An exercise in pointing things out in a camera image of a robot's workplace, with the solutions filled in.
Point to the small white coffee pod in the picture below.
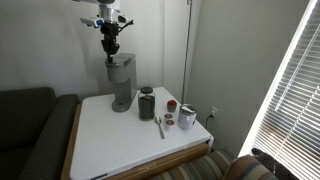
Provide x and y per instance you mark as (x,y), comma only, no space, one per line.
(170,124)
(168,116)

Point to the dark grey sofa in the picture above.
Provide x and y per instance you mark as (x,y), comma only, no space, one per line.
(33,133)

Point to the grey pod coffee maker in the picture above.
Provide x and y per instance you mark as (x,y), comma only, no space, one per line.
(123,80)

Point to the brown cup with red lid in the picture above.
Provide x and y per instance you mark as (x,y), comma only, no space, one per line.
(171,106)

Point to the dark brown fabric item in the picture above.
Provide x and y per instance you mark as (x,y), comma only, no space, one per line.
(266,159)

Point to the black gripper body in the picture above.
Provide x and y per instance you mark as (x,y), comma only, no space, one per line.
(109,31)

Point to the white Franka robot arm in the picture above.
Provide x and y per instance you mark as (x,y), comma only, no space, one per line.
(106,6)

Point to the dark grey canister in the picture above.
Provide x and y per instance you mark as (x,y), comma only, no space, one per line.
(146,105)

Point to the thin metal pole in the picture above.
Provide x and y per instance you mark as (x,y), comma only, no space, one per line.
(186,50)

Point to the white plastic table board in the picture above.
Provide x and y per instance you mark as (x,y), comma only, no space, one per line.
(116,143)

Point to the striped sofa cushion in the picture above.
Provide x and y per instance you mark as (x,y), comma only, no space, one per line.
(248,168)

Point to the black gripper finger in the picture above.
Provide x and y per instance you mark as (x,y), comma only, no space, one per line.
(115,48)
(106,50)

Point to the metal spoon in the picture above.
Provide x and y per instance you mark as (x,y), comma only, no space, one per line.
(159,121)

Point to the white window blinds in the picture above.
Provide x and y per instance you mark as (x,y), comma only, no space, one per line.
(293,110)

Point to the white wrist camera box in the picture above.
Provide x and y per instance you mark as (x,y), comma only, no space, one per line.
(91,22)

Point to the brown table base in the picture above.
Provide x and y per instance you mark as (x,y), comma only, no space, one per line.
(166,162)

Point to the white tumbler with lid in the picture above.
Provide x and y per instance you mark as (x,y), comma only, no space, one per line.
(186,118)

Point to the striped sofa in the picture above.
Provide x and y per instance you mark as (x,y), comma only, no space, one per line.
(196,166)

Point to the white wall outlet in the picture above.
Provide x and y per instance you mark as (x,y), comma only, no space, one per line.
(213,110)

